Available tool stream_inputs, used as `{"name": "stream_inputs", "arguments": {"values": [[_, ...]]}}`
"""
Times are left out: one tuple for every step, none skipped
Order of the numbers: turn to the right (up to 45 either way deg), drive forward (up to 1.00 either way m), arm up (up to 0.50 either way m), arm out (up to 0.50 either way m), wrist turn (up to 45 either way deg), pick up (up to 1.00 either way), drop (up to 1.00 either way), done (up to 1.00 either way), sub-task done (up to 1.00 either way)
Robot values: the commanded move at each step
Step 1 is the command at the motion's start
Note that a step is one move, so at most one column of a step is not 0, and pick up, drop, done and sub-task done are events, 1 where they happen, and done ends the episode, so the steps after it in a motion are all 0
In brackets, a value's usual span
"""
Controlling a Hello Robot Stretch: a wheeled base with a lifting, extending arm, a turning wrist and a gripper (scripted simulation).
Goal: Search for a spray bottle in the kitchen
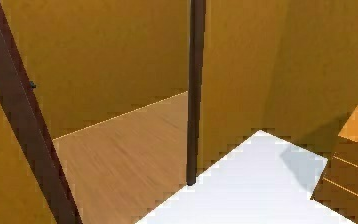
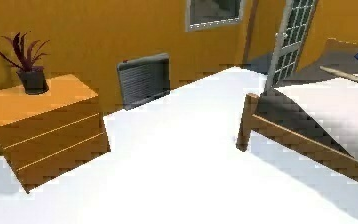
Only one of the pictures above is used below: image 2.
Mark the white framed window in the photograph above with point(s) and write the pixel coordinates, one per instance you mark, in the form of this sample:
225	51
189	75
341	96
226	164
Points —
215	12

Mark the white glass pane door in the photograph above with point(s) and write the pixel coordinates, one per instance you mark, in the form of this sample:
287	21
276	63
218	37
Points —
288	43

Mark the wooden chest of drawers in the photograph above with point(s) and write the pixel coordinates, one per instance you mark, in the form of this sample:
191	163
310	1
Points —
47	133

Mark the dark red house plant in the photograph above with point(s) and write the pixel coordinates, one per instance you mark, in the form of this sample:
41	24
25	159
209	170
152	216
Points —
30	71

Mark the grey wall radiator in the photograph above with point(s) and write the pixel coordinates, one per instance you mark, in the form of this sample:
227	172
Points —
143	81

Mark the brown wooden door frame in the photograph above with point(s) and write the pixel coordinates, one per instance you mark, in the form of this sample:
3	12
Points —
250	31

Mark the wooden frame bed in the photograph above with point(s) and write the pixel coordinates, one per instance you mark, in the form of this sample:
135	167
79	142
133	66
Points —
307	133

